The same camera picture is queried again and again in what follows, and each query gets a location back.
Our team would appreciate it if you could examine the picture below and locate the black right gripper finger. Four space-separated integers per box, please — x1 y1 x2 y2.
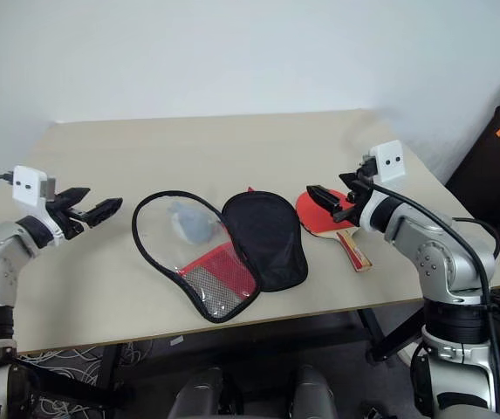
338 172 366 191
305 184 344 220

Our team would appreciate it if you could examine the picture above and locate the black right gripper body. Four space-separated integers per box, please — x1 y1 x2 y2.
331 179 376 228

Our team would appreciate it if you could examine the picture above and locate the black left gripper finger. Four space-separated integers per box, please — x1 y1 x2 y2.
85 197 125 228
59 187 92 207

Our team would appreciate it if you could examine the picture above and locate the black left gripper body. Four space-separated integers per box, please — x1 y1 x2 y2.
51 195 92 240

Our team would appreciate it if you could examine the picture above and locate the red table tennis paddle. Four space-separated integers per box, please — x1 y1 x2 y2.
295 187 373 273

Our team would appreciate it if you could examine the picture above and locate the black clear paddle case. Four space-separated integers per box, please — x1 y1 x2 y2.
131 186 311 325

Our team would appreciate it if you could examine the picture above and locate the grey blue soft object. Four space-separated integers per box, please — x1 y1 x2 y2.
168 201 220 244

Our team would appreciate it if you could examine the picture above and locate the black upholstered furniture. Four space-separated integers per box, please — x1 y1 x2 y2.
444 93 500 264

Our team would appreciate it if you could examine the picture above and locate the black table leg with brace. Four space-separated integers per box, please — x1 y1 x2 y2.
356 304 428 364

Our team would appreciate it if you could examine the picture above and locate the black white squiggle rug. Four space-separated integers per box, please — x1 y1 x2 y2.
11 341 155 419

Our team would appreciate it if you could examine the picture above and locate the dark grey rounded shape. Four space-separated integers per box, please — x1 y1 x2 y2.
168 366 225 419
290 363 339 419

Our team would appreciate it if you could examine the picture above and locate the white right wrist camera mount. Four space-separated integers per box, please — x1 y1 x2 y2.
359 140 408 230

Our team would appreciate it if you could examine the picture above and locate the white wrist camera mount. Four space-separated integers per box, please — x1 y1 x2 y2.
359 140 408 230
12 165 66 240

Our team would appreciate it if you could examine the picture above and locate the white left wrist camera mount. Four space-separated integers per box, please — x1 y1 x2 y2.
12 165 66 240

